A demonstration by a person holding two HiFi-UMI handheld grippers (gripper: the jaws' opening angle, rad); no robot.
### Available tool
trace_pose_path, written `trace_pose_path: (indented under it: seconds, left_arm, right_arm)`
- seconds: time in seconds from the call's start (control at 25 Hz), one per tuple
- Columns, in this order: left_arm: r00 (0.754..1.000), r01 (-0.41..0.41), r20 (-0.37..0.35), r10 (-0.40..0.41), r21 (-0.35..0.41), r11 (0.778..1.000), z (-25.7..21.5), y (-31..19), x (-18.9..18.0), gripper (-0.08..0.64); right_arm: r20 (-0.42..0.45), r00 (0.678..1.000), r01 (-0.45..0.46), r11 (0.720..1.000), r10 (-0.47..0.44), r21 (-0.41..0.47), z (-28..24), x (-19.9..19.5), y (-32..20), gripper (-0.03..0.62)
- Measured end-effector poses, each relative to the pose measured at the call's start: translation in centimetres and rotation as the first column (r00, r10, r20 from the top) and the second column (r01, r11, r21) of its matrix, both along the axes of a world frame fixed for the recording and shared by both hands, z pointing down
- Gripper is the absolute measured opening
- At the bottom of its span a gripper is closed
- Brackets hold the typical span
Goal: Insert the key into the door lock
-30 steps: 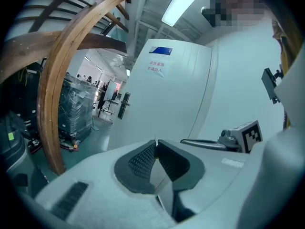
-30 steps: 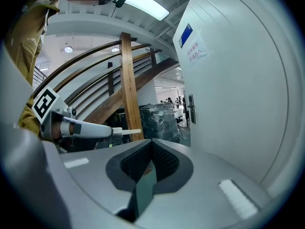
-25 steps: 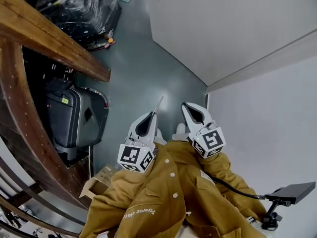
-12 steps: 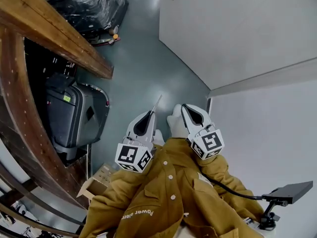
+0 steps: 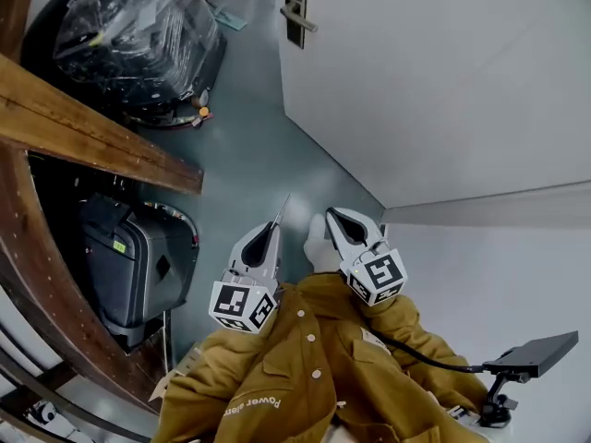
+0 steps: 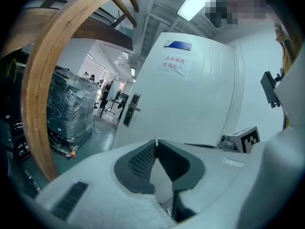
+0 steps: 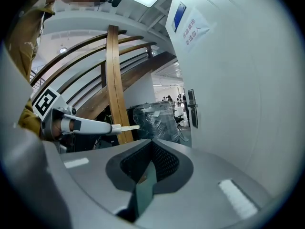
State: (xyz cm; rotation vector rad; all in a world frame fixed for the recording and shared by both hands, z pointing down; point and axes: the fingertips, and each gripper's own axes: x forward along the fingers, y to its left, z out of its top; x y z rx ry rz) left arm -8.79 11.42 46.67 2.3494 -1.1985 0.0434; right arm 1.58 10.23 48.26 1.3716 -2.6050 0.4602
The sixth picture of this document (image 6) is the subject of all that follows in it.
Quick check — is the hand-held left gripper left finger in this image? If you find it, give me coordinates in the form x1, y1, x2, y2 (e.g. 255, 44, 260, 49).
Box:
114, 139, 158, 195

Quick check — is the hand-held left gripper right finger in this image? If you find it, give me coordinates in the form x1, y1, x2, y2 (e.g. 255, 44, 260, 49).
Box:
157, 139, 205, 192

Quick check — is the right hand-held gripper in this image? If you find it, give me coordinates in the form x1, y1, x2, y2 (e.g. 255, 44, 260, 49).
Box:
218, 126, 261, 154

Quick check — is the white door with handle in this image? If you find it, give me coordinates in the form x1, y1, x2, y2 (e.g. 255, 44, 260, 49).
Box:
112, 32, 245, 150

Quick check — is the black flat device box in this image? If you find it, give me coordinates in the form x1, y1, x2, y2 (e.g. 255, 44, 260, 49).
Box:
260, 71, 281, 109

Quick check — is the whiteboard on black stand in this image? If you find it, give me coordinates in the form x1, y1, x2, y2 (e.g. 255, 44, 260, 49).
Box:
100, 78, 122, 119

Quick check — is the plastic-wrapped dark suitcase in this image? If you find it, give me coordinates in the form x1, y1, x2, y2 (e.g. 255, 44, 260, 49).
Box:
46, 68, 99, 147

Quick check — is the person's mustard jacket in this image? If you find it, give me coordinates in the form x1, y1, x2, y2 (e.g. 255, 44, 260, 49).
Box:
274, 22, 301, 75

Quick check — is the paper notice with red print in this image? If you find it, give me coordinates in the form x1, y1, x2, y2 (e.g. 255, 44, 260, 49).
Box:
157, 53, 193, 78

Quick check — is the blue and white sign plate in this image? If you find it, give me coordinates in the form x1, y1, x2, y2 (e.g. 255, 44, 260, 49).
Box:
163, 40, 193, 52

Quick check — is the light wooden beam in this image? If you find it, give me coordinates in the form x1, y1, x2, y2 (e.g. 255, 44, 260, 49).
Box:
20, 0, 141, 183

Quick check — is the dark wooden crossbeam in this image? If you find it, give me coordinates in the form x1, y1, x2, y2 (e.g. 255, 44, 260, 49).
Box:
71, 18, 133, 50

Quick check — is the black equipment rack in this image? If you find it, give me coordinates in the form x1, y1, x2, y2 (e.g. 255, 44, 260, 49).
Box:
0, 51, 27, 162

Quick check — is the ceiling light panel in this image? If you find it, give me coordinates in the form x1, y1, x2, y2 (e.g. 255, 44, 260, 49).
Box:
176, 0, 224, 21

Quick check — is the wooden diagonal brace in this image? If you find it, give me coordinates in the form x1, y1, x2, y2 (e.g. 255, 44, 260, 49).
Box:
111, 0, 138, 28
125, 0, 140, 13

